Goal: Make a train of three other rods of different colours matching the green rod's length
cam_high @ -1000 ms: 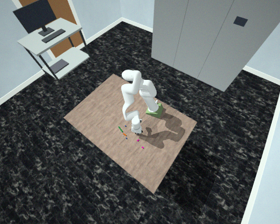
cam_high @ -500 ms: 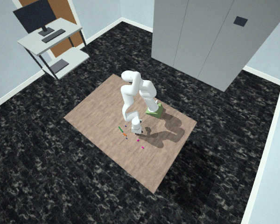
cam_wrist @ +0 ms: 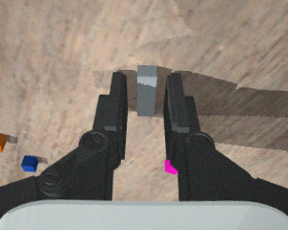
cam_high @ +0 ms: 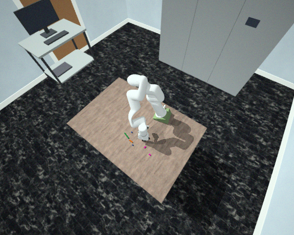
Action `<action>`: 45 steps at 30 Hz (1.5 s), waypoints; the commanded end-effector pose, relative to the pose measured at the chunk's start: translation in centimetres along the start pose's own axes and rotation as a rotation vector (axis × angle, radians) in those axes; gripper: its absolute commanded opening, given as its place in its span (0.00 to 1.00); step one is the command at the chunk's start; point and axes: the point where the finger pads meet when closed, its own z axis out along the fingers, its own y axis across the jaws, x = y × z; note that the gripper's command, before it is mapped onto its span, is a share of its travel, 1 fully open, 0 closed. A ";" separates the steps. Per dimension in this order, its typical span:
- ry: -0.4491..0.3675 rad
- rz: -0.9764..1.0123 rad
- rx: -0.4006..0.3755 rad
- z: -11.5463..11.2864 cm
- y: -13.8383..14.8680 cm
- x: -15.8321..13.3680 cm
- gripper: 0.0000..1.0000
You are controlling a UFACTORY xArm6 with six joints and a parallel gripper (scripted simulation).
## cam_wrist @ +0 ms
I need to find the grey rod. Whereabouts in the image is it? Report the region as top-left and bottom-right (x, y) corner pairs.
(137, 65), (157, 117)

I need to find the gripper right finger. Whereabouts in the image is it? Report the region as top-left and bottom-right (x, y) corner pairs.
(163, 73), (288, 216)

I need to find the small magenta block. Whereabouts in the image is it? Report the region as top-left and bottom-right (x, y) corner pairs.
(164, 160), (178, 174)

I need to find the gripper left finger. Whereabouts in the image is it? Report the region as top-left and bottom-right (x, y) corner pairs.
(0, 72), (128, 219)

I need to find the small blue block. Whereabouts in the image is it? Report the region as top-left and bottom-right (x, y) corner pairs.
(21, 155), (38, 173)

